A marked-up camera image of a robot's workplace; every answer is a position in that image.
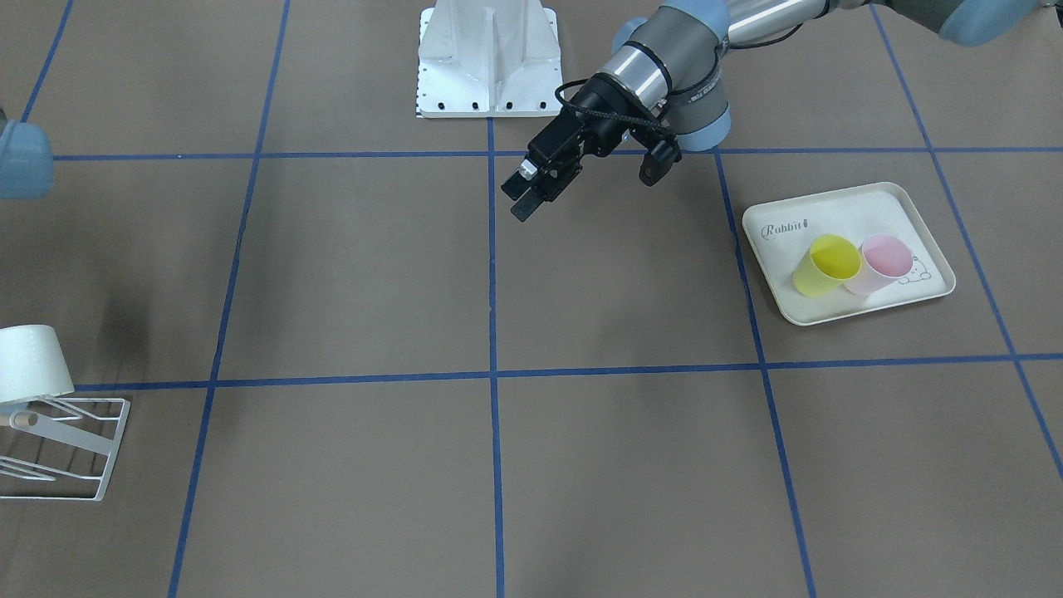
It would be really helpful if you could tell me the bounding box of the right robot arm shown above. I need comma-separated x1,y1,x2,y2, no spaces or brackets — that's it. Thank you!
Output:
1,112,54,200

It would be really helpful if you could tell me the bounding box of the pale green ikea cup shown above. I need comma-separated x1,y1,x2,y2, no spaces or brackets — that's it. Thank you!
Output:
1,323,75,404

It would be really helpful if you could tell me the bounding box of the white wire cup rack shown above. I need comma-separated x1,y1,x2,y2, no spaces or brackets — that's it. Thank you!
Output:
2,397,130,502

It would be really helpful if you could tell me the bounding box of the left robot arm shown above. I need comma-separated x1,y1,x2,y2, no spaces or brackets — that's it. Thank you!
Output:
501,1,860,221

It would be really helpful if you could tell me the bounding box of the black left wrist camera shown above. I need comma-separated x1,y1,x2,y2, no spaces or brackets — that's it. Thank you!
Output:
639,136,684,187

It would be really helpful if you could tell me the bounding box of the yellow ikea cup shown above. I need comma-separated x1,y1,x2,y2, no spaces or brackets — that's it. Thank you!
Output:
792,234,860,297

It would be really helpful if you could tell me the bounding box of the beige plastic tray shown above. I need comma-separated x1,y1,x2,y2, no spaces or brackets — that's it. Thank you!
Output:
742,182,957,326

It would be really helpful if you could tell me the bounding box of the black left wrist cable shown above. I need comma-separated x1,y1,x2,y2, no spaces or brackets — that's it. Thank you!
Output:
555,79,674,138

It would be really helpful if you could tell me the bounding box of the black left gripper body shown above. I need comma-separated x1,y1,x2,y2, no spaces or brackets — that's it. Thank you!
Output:
525,73,665,197

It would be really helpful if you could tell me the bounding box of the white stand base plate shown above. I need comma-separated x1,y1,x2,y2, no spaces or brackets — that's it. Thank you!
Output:
415,1,562,119

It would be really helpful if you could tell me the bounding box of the pink ikea cup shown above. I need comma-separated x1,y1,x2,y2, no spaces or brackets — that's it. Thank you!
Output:
843,233,914,297

